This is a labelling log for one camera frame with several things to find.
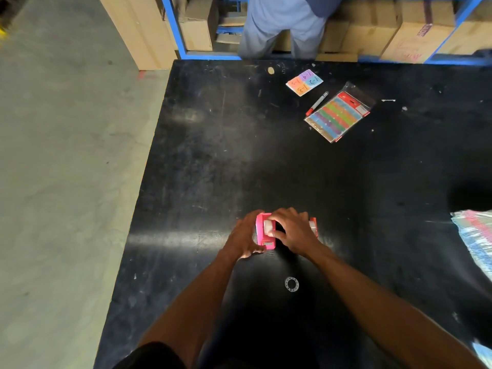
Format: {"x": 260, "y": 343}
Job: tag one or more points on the person's left hand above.
{"x": 242, "y": 239}

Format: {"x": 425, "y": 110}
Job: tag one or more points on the person's right hand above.
{"x": 294, "y": 232}

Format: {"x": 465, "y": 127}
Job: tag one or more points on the person's left thumb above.
{"x": 260, "y": 248}

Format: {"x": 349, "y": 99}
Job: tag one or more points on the person's right fingers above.
{"x": 277, "y": 222}

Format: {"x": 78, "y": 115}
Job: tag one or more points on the red packaged item box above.
{"x": 265, "y": 230}

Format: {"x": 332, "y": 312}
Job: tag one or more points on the person's right forearm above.
{"x": 388, "y": 317}

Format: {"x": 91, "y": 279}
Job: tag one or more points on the person's left forearm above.
{"x": 188, "y": 307}

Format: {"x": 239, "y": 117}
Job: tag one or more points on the red capped marker pen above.
{"x": 316, "y": 104}

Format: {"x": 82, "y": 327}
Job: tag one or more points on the packet of colourful index tabs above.
{"x": 338, "y": 113}

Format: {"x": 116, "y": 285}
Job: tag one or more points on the colourful sticky note pad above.
{"x": 304, "y": 82}

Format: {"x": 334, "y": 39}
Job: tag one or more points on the person's black sleeve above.
{"x": 148, "y": 357}

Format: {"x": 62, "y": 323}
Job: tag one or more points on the striped plastic bag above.
{"x": 476, "y": 242}

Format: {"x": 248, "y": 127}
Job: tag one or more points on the plain cardboard box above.
{"x": 365, "y": 32}

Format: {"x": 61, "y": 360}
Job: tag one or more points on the blue metal shelf rack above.
{"x": 180, "y": 34}

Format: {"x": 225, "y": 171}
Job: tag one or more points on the small cardboard box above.
{"x": 198, "y": 24}

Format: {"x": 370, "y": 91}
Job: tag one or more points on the cardboard box with red writing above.
{"x": 417, "y": 34}

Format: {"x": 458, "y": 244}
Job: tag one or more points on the tall cardboard box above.
{"x": 134, "y": 30}

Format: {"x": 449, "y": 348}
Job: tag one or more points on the cardboard box behind blue post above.
{"x": 471, "y": 34}

